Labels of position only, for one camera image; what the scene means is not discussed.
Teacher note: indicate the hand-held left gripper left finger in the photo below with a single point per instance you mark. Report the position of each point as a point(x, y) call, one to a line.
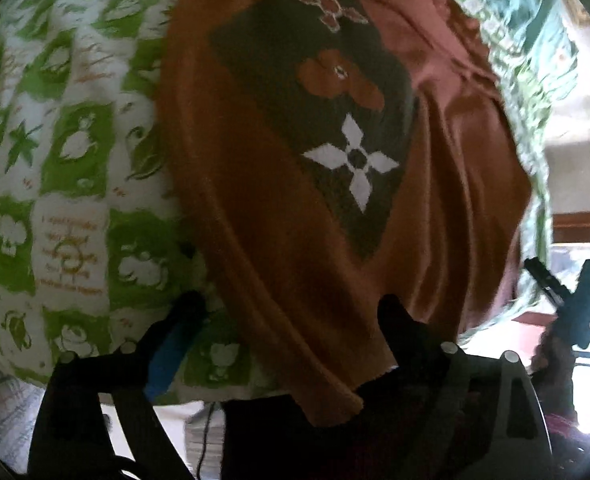
point(166, 355)

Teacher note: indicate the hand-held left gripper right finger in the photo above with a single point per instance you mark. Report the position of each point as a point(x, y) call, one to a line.
point(425, 355)

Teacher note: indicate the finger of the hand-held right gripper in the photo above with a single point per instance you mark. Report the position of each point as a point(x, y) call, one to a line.
point(589, 305)
point(545, 277)

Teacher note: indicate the orange knit sweater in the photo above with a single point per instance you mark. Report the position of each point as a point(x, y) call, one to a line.
point(255, 200)

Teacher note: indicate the plaid cloth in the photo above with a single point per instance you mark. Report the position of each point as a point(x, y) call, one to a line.
point(5, 410)

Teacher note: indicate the green checkered printed blanket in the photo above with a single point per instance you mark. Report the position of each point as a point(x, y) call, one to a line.
point(70, 160)

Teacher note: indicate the teal floral quilt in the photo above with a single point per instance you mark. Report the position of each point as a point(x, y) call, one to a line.
point(535, 15)

